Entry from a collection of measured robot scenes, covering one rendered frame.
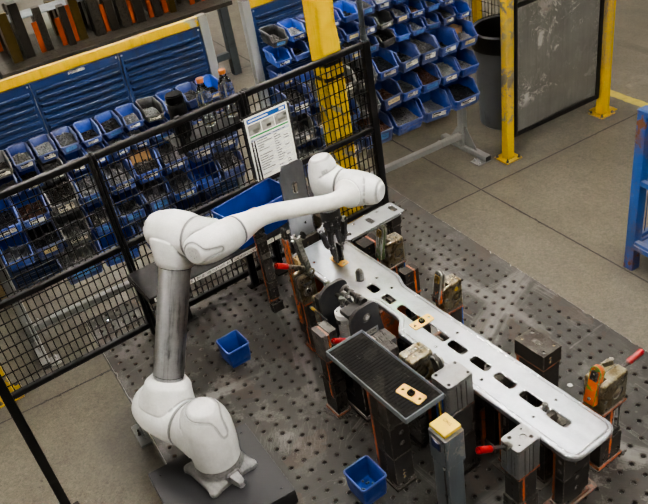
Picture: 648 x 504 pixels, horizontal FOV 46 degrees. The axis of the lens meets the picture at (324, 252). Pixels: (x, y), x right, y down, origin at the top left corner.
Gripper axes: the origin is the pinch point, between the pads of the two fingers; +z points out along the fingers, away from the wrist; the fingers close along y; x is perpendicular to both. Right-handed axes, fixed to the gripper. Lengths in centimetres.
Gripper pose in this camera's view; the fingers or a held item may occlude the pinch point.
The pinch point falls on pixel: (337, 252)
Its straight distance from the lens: 288.4
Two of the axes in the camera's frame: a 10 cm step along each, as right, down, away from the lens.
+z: 1.6, 8.0, 5.8
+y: 8.0, -4.4, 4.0
